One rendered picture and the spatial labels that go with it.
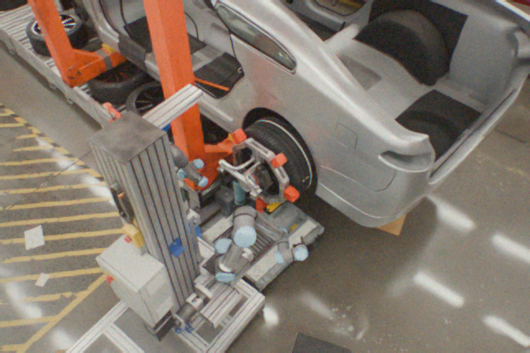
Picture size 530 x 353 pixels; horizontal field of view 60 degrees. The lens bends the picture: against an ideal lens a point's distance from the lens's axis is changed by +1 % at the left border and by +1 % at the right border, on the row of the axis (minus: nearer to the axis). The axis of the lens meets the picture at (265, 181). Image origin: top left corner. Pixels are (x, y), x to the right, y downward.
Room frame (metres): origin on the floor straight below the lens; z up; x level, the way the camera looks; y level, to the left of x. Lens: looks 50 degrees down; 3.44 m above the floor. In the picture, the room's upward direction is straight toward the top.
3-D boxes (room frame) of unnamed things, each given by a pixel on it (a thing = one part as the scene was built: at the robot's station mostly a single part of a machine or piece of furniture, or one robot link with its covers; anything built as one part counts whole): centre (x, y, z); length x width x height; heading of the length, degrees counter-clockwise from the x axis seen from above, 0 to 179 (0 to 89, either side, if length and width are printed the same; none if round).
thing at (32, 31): (4.90, 2.50, 0.39); 0.66 x 0.66 x 0.24
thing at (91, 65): (4.03, 1.73, 0.69); 0.52 x 0.17 x 0.35; 136
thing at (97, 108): (3.35, 1.46, 0.28); 2.47 x 0.09 x 0.22; 46
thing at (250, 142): (2.27, 0.04, 0.85); 0.54 x 0.07 x 0.54; 46
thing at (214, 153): (2.69, 0.35, 0.69); 0.52 x 0.17 x 0.35; 136
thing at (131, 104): (3.53, 1.06, 0.39); 0.66 x 0.66 x 0.24
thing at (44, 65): (4.83, 2.44, 0.19); 1.00 x 0.86 x 0.39; 46
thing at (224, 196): (2.51, 0.24, 0.26); 0.42 x 0.18 x 0.35; 136
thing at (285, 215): (2.39, -0.07, 0.32); 0.40 x 0.30 x 0.28; 46
